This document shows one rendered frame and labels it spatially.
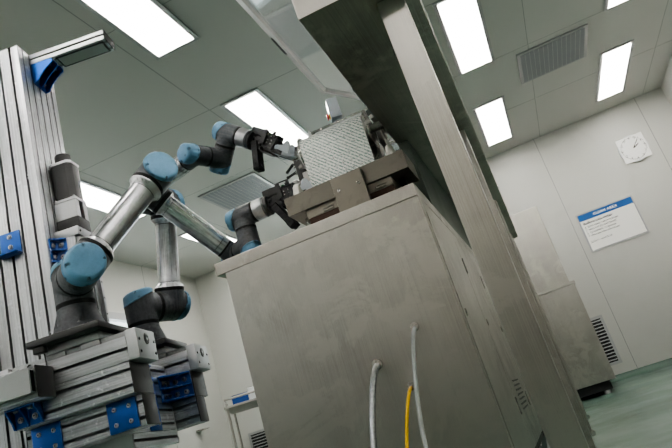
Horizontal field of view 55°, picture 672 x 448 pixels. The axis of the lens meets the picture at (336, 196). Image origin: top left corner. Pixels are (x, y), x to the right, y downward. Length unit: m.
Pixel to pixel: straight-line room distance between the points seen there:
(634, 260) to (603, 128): 1.54
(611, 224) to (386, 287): 6.03
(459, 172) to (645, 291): 6.42
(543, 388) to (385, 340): 0.67
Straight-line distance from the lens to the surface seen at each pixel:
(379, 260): 1.81
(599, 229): 7.67
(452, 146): 1.29
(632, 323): 7.58
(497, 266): 1.23
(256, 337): 1.92
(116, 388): 1.99
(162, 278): 2.66
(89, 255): 2.00
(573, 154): 7.89
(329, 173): 2.19
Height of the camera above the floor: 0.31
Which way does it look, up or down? 20 degrees up
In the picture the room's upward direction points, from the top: 18 degrees counter-clockwise
